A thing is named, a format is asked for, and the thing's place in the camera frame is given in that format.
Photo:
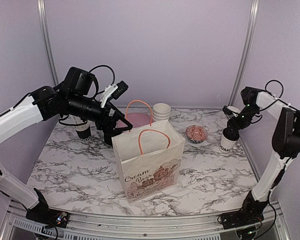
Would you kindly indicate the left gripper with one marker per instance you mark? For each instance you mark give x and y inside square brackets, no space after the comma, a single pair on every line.
[108,127]

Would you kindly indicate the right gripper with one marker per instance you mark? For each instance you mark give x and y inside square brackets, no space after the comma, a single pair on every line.
[230,122]

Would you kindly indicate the white paper cup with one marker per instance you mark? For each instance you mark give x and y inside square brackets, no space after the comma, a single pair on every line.
[226,145]

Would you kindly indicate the paper takeout bag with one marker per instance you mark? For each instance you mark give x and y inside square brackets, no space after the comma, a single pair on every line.
[148,159]

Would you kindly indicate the black cup lid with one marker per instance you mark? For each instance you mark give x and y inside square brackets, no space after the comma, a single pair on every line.
[231,134]

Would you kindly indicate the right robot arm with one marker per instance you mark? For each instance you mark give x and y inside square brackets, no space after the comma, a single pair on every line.
[285,141]

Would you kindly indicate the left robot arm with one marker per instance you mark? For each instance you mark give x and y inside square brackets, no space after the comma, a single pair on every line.
[67,98]

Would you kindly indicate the stack of black lids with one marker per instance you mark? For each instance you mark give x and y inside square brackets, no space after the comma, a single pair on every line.
[108,139]

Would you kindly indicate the pink plate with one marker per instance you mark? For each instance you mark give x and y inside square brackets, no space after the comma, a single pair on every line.
[138,119]

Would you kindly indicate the black cup with straws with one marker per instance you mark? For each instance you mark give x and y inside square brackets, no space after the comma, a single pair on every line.
[83,131]

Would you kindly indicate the red patterned small bowl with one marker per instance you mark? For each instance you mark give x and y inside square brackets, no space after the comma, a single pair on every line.
[196,134]

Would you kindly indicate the stack of white paper cups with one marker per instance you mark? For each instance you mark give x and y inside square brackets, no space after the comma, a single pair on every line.
[161,111]

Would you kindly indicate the right aluminium frame post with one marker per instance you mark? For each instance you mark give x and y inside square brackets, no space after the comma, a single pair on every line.
[246,50]

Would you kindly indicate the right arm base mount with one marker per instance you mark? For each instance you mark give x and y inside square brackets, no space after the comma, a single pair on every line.
[242,216]

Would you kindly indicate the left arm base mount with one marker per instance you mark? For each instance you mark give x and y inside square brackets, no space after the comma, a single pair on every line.
[43,214]

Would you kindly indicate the aluminium front rail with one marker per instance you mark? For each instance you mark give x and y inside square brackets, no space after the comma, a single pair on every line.
[87,226]

